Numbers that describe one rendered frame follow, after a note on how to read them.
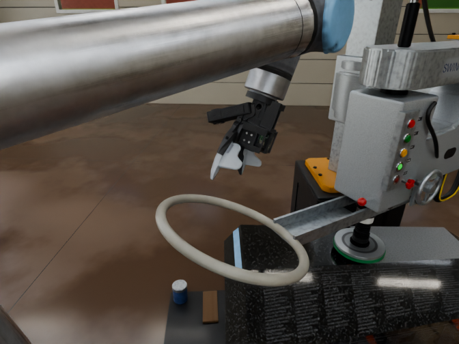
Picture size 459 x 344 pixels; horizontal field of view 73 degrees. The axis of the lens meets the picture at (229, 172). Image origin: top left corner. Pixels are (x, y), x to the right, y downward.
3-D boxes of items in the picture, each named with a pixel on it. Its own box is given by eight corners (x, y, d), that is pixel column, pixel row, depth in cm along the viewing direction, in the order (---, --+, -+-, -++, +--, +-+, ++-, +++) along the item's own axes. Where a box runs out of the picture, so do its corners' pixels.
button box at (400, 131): (393, 183, 116) (412, 108, 103) (399, 186, 114) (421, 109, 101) (379, 189, 112) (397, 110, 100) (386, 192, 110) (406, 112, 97)
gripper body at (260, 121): (257, 156, 65) (278, 100, 62) (223, 141, 68) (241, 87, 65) (269, 155, 72) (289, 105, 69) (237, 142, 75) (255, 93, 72)
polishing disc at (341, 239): (334, 254, 134) (335, 252, 133) (333, 226, 152) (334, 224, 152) (388, 264, 129) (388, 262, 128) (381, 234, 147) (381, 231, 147)
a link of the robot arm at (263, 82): (244, 63, 64) (260, 74, 73) (235, 87, 65) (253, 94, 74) (283, 76, 61) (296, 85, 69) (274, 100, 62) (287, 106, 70)
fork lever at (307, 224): (382, 185, 150) (384, 176, 148) (421, 204, 135) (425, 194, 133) (266, 224, 118) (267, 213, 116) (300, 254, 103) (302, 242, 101)
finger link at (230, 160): (227, 182, 62) (251, 147, 65) (203, 170, 64) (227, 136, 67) (230, 189, 64) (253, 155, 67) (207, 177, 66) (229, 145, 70)
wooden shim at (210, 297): (203, 292, 222) (203, 291, 221) (216, 291, 222) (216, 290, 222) (202, 323, 199) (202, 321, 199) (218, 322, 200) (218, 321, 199)
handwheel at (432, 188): (414, 190, 133) (424, 158, 126) (438, 201, 125) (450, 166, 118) (392, 199, 126) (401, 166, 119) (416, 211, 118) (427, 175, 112)
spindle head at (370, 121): (385, 176, 151) (408, 80, 131) (431, 196, 134) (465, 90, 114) (331, 194, 135) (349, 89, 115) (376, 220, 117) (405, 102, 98)
